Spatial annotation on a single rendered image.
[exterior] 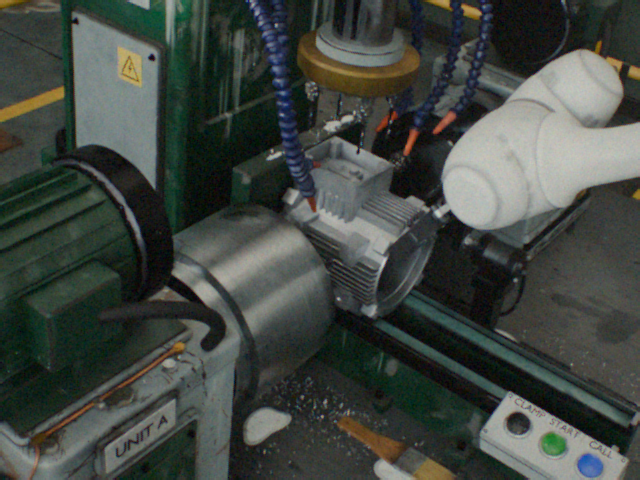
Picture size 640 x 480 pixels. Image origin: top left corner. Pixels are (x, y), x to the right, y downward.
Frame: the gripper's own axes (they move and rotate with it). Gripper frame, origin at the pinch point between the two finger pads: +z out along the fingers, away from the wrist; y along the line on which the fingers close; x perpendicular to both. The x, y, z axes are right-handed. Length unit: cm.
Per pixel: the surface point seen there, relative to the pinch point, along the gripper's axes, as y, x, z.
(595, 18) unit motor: -65, -13, -14
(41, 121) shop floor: -103, -143, 210
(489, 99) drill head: -41.3, -12.5, 0.4
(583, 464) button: 18.1, 34.8, -16.2
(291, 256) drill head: 19.8, -7.7, -0.3
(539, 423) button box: 15.9, 28.5, -12.7
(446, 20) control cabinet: -309, -93, 164
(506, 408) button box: 16.3, 24.7, -10.3
